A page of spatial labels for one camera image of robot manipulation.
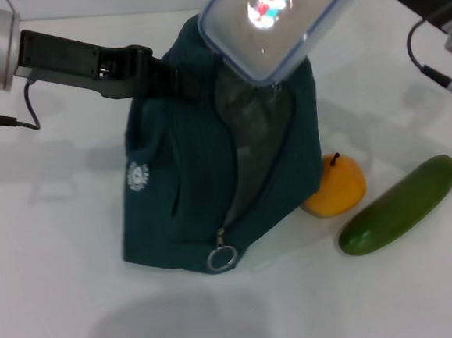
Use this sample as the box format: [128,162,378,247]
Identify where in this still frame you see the dark teal insulated lunch bag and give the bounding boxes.
[103,5,333,282]

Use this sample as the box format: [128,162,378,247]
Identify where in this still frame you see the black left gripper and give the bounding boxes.
[13,16,208,116]

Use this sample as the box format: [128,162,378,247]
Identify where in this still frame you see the yellow orange pear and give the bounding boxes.
[297,150,370,219]

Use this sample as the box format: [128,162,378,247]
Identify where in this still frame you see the green cucumber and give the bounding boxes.
[331,154,452,258]

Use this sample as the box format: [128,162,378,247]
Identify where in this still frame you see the clear plastic container blue rim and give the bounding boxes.
[195,0,363,88]

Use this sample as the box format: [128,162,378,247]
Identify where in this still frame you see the right arm dark cable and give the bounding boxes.
[404,0,452,113]

